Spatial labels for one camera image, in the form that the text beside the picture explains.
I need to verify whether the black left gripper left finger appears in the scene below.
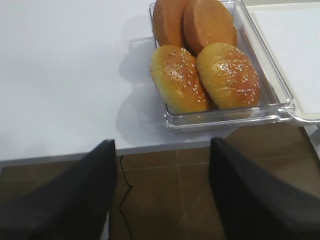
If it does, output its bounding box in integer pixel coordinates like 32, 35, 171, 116
0, 140, 117, 240

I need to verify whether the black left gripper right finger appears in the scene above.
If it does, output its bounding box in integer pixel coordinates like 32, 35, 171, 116
210, 137, 320, 240

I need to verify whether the plain bun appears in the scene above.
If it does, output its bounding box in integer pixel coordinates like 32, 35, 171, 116
152, 0, 189, 49
183, 0, 238, 55

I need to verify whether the clear plastic bun container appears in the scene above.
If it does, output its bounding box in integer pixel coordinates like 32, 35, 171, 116
149, 0, 295, 132

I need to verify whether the sesame bun top right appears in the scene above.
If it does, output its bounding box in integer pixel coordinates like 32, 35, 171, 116
196, 43, 260, 109

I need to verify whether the sesame bun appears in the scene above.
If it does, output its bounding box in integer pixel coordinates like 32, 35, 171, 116
196, 43, 260, 109
150, 45, 214, 114

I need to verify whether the sesame bun top left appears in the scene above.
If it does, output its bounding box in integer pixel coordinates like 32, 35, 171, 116
150, 45, 214, 114

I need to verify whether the white parchment paper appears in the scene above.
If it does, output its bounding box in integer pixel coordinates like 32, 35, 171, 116
251, 9, 320, 116

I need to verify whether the white metal tray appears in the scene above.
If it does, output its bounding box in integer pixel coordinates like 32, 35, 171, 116
242, 4, 320, 127

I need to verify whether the black cable on floor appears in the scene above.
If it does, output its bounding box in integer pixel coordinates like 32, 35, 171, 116
118, 154, 136, 240

